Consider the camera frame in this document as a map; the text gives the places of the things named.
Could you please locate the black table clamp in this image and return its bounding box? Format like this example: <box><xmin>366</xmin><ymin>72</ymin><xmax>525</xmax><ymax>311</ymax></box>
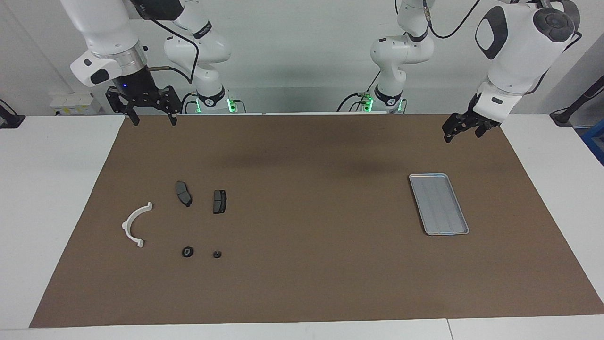
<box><xmin>0</xmin><ymin>99</ymin><xmax>26</xmax><ymax>129</ymax></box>

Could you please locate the dark grey curved brake pad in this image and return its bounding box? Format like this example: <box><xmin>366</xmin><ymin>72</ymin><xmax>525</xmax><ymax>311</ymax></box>
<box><xmin>175</xmin><ymin>180</ymin><xmax>193</xmax><ymax>208</ymax></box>

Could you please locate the dark grey rectangular brake pad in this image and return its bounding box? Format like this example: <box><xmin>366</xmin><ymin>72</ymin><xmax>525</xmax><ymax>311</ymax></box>
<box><xmin>212</xmin><ymin>189</ymin><xmax>228</xmax><ymax>215</ymax></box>

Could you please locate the white background box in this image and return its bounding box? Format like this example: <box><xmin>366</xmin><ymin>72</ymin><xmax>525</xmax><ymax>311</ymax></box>
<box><xmin>50</xmin><ymin>92</ymin><xmax>102</xmax><ymax>115</ymax></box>

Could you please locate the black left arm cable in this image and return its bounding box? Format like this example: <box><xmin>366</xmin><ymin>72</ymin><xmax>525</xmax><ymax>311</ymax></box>
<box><xmin>422</xmin><ymin>0</ymin><xmax>482</xmax><ymax>39</ymax></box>

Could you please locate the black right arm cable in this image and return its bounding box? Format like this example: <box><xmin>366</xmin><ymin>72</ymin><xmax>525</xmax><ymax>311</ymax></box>
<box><xmin>130</xmin><ymin>0</ymin><xmax>200</xmax><ymax>85</ymax></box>

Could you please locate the black angled stand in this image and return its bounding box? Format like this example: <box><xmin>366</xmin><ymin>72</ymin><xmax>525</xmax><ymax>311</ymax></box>
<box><xmin>550</xmin><ymin>76</ymin><xmax>604</xmax><ymax>127</ymax></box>

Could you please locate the blue bin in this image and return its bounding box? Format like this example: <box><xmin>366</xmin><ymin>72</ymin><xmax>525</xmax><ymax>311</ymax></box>
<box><xmin>581</xmin><ymin>124</ymin><xmax>604</xmax><ymax>166</ymax></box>

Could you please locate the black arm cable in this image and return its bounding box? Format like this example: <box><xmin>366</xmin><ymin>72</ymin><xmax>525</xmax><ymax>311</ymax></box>
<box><xmin>422</xmin><ymin>0</ymin><xmax>482</xmax><ymax>39</ymax></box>
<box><xmin>130</xmin><ymin>0</ymin><xmax>200</xmax><ymax>85</ymax></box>

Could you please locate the white curved plastic bracket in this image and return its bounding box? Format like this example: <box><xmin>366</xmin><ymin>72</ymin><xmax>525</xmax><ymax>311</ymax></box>
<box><xmin>121</xmin><ymin>202</ymin><xmax>154</xmax><ymax>248</ymax></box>

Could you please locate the silver metal tray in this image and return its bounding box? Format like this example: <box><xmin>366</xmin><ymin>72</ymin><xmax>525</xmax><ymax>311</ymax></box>
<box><xmin>409</xmin><ymin>173</ymin><xmax>470</xmax><ymax>236</ymax></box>

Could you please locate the brown table mat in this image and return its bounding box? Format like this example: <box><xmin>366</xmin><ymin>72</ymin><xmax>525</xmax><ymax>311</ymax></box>
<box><xmin>29</xmin><ymin>113</ymin><xmax>604</xmax><ymax>328</ymax></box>

